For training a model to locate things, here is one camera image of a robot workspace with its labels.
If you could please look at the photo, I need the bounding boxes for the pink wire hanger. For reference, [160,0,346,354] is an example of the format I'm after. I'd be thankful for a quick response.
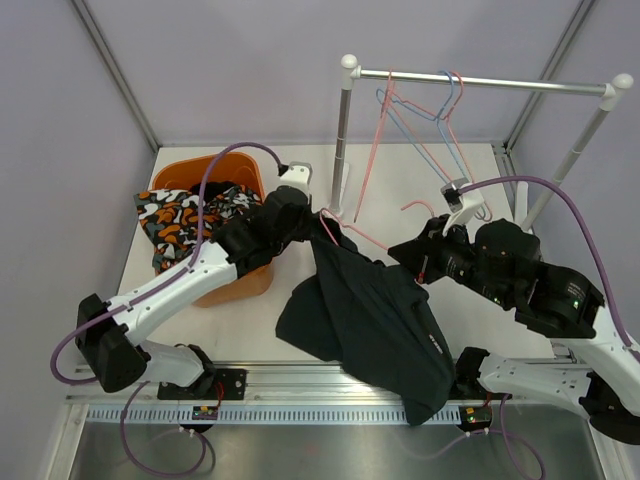
[353,73,395,222]

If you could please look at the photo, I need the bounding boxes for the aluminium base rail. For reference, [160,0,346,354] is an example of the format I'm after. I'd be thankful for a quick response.
[64,362,609,406]

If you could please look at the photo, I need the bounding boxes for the orange plastic laundry basket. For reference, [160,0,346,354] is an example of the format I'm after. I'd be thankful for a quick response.
[152,153,277,308]

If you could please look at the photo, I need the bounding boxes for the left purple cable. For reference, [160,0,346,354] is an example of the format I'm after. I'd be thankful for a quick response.
[49,142,289,476]

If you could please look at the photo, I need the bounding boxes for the purple cable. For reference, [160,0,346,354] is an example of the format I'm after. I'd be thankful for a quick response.
[49,142,289,476]
[449,174,640,479]

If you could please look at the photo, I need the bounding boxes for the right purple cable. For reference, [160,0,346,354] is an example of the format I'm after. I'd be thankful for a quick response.
[449,174,640,479]

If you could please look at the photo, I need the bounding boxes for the dark navy shorts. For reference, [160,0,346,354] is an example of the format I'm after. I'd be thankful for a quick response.
[275,217,455,426]

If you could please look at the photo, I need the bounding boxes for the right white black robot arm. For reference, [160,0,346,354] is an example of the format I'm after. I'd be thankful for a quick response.
[388,215,639,445]

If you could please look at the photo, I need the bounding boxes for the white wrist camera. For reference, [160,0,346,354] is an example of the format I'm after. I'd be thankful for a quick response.
[279,162,313,196]
[441,178,485,235]

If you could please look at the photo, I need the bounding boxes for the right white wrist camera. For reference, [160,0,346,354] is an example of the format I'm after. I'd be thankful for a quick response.
[441,178,485,235]

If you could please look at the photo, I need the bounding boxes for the black shorts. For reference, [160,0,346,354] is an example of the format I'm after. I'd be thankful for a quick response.
[189,181,239,203]

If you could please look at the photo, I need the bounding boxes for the white slotted cable duct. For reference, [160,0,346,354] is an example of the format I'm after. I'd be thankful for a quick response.
[87,404,464,426]

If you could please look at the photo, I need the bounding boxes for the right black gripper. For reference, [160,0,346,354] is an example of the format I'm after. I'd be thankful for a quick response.
[390,213,514,308]

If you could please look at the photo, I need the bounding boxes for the orange grey camouflage shorts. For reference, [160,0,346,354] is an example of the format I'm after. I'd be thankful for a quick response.
[134,184,262,274]

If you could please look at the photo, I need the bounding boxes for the silver clothes rack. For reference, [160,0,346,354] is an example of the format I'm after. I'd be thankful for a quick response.
[329,54,634,213]

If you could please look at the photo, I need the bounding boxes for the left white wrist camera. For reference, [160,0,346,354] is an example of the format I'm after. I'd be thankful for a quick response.
[279,162,313,196]

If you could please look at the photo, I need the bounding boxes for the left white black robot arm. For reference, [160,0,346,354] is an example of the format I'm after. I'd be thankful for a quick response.
[76,185,314,399]

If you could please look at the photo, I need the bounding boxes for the blue wire hanger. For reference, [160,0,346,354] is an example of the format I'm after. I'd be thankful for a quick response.
[374,69,494,221]

